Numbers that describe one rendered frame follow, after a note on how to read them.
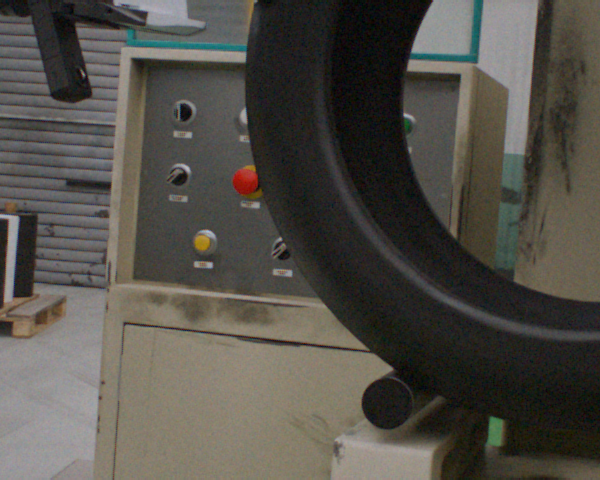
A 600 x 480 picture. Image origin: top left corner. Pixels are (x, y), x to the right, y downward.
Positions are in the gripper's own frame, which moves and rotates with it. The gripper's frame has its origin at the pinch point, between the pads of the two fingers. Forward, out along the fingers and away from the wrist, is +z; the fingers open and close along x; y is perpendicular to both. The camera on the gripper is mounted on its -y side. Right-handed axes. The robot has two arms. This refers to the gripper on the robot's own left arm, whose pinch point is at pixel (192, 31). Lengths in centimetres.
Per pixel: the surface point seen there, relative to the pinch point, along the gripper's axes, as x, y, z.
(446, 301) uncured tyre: -12.9, -18.9, 31.5
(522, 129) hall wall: 905, 26, -82
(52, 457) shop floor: 289, -141, -147
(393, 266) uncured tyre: -12.9, -17.0, 26.6
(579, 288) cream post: 28, -19, 39
